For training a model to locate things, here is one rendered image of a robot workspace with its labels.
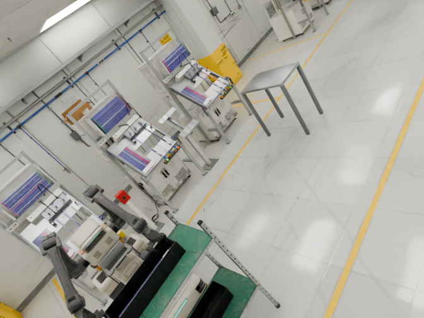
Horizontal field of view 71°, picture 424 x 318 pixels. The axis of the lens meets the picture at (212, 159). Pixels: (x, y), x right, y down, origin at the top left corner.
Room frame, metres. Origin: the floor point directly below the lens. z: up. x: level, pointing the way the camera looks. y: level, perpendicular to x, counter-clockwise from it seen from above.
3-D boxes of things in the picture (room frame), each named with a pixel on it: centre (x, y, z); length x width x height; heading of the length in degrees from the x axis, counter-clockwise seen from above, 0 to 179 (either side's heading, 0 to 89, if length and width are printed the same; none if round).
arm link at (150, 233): (1.62, 0.60, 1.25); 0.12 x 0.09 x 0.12; 29
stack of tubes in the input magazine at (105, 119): (4.36, 0.74, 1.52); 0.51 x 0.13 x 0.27; 119
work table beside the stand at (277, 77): (3.59, -1.21, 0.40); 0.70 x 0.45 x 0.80; 27
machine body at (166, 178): (4.44, 0.85, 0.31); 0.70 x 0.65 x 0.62; 119
